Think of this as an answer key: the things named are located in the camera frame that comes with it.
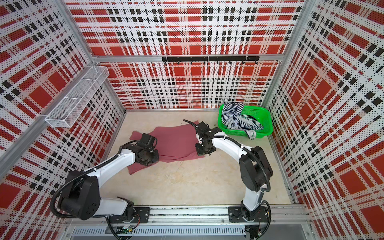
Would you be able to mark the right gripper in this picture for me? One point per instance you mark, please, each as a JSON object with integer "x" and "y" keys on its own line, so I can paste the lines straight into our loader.
{"x": 200, "y": 151}

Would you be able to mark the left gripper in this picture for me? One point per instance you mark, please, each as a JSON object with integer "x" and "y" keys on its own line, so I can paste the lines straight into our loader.
{"x": 155, "y": 159}

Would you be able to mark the maroon tank top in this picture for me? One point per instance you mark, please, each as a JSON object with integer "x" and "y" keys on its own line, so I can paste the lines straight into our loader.
{"x": 176, "y": 143}

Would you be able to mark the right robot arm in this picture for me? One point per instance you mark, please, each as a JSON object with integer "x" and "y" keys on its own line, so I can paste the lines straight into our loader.
{"x": 255, "y": 169}

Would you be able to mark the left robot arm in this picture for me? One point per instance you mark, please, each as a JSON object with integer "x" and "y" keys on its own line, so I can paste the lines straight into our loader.
{"x": 80, "y": 197}

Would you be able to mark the striped tank top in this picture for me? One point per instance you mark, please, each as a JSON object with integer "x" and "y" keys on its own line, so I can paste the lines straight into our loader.
{"x": 233, "y": 119}

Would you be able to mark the green plastic basket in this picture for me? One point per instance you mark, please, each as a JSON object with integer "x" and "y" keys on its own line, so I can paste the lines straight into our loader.
{"x": 261, "y": 114}

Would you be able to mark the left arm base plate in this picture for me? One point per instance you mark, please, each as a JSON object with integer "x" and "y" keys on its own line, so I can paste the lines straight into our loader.
{"x": 141, "y": 214}

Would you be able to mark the aluminium front rail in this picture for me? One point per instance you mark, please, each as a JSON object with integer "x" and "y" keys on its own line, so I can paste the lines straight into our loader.
{"x": 218, "y": 215}

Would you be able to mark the black hook rail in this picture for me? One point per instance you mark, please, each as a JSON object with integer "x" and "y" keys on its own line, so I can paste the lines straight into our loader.
{"x": 211, "y": 59}

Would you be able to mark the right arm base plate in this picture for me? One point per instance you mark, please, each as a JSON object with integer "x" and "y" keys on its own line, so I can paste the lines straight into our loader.
{"x": 234, "y": 213}

